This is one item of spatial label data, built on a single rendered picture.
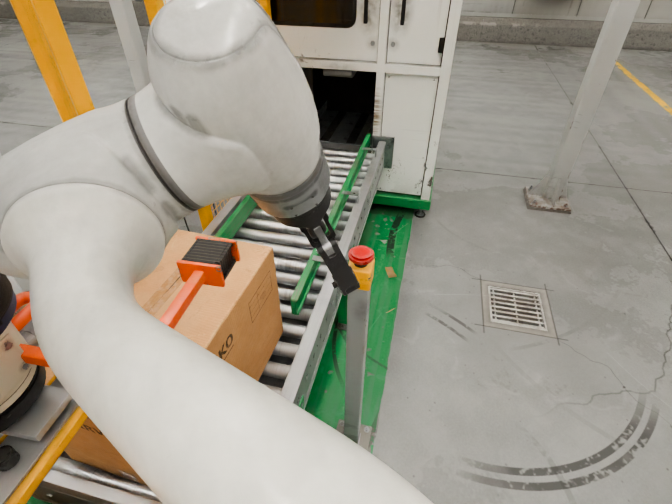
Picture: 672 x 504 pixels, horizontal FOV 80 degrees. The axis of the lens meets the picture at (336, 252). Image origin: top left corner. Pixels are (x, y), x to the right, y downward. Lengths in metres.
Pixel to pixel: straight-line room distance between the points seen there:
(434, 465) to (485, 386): 0.48
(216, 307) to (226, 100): 0.86
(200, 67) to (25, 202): 0.14
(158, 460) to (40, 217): 0.19
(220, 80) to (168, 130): 0.06
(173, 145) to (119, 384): 0.18
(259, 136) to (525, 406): 1.99
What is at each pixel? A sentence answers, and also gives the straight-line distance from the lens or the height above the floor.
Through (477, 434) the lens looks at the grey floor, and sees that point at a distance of 2.02.
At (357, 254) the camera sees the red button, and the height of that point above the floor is 1.04.
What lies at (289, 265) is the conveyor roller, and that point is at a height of 0.54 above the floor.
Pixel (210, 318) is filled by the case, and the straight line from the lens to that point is 1.08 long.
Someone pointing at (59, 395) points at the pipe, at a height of 1.14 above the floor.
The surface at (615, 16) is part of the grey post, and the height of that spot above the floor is 1.30.
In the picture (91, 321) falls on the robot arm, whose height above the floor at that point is 1.56.
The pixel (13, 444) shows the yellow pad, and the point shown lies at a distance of 0.83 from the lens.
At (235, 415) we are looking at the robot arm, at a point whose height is 1.58.
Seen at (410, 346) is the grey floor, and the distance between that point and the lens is 2.21.
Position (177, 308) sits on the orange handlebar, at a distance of 0.72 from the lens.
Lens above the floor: 1.72
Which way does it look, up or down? 39 degrees down
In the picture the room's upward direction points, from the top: straight up
